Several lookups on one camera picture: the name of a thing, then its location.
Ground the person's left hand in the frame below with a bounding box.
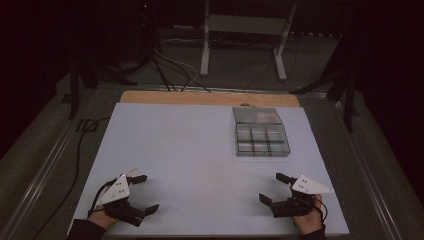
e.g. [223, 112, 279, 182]
[87, 207, 118, 231]

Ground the person's right hand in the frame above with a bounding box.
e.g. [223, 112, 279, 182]
[292, 194, 326, 236]

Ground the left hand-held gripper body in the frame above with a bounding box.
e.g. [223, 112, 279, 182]
[95, 173, 148, 228]

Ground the clear plastic compartment box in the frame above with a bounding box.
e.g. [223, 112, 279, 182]
[232, 106, 292, 158]

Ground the white cable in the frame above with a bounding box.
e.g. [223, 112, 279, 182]
[153, 49, 201, 92]

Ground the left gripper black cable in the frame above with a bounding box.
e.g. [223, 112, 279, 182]
[87, 179, 118, 219]

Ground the bundle of black cables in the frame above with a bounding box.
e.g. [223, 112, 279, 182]
[133, 0, 212, 94]

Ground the wooden table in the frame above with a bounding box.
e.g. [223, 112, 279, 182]
[119, 89, 301, 108]

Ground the black metal stand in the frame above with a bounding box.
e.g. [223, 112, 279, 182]
[289, 33, 360, 133]
[67, 58, 138, 120]

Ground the black floor cable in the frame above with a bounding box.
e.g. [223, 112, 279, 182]
[31, 115, 112, 240]

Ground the metal floor rail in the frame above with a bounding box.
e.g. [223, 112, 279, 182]
[333, 99, 405, 240]
[0, 109, 98, 240]

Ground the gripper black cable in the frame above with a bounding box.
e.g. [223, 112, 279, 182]
[87, 179, 118, 219]
[311, 195, 330, 224]

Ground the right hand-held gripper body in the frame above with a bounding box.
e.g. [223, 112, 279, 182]
[270, 174, 335, 220]

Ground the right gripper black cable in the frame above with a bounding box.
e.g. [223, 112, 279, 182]
[311, 195, 330, 224]

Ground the white table board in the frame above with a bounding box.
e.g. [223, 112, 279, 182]
[67, 102, 351, 238]

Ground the white metal stand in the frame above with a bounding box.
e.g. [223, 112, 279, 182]
[199, 0, 298, 82]

